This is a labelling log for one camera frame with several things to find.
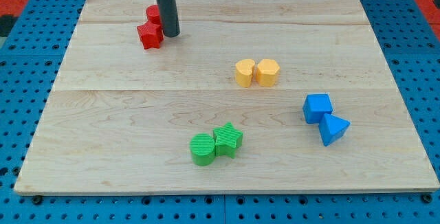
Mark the green star block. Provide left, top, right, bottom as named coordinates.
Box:
left=213, top=122, right=243, bottom=159

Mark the red star block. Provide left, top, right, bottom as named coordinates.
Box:
left=137, top=21, right=164, bottom=49

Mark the light wooden board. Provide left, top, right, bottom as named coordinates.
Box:
left=14, top=0, right=439, bottom=196

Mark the yellow heart block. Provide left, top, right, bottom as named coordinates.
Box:
left=234, top=58, right=255, bottom=88

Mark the green cylinder block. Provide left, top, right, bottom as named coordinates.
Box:
left=190, top=133, right=215, bottom=166

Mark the yellow hexagon block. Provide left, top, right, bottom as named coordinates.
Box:
left=256, top=58, right=281, bottom=87

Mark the blue cube block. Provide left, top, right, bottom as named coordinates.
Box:
left=302, top=93, right=333, bottom=124

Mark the red cylinder block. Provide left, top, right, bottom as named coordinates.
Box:
left=146, top=5, right=161, bottom=25

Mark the blue triangle block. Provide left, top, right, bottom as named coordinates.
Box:
left=318, top=113, right=351, bottom=146

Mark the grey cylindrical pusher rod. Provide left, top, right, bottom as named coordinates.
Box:
left=156, top=0, right=180, bottom=38

